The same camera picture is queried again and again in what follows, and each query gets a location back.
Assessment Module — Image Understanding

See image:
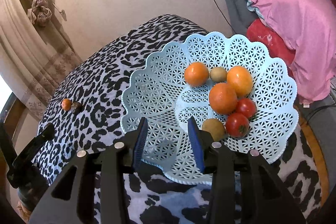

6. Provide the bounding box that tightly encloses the dark passion fruit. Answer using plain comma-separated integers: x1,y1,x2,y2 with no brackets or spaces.
71,102,83,115

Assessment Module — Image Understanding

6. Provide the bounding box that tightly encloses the small mandarin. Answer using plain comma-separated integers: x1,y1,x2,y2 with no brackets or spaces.
184,62,209,87
62,98,72,111

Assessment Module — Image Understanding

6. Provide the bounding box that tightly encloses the red tomato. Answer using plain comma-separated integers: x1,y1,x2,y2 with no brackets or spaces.
235,98,257,119
225,113,249,138

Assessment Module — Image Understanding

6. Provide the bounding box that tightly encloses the brown kiwi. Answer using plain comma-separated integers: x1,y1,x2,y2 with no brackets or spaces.
210,67,227,83
202,118,227,141

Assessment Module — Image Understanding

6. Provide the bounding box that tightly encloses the large deep orange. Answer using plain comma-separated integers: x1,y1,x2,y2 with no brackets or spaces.
209,83,238,115

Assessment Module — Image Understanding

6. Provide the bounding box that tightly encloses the large yellow-orange orange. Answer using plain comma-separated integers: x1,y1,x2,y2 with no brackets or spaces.
227,66,253,98

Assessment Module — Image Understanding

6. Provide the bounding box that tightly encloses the leopard print table cloth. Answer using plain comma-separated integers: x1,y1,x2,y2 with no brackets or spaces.
34,14,321,223

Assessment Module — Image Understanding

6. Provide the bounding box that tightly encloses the light blue plastic basket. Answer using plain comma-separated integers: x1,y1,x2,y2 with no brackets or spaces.
120,32,298,185

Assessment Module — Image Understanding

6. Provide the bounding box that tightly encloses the beige patterned curtain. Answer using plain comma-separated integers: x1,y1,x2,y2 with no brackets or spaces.
1,0,82,119

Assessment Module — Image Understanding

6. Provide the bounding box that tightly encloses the red blanket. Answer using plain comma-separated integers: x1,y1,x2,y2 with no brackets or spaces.
246,19,295,67

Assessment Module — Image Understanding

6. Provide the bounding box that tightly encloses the pink blanket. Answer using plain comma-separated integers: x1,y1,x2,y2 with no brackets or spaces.
247,0,335,105

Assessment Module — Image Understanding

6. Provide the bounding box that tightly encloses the wooden window frame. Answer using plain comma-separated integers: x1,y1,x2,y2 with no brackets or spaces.
1,93,26,145

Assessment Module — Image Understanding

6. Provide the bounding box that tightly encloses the black power cable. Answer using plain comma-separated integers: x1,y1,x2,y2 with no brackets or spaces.
198,0,238,36

